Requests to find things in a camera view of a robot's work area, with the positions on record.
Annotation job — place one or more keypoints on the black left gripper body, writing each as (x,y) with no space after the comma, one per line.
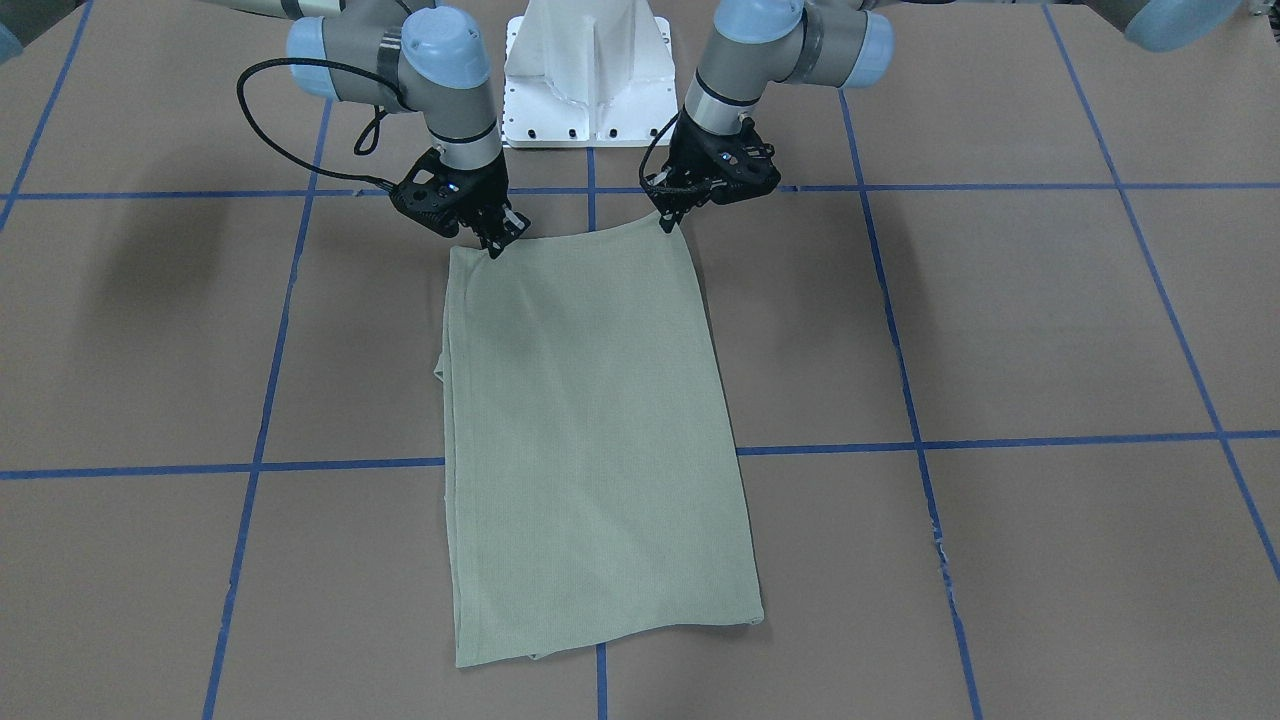
(691,150)

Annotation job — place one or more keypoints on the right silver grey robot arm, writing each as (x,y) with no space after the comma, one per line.
(409,57)

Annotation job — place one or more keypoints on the sage green long-sleeve shirt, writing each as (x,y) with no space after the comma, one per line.
(592,486)

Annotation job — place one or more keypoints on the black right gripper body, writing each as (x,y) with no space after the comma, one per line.
(483,192)

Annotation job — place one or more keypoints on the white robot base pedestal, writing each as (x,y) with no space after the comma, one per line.
(587,74)

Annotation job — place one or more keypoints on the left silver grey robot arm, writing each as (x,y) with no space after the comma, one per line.
(845,44)

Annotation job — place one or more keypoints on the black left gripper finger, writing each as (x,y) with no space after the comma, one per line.
(669,220)

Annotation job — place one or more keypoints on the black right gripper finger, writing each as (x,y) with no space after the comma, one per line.
(496,246)

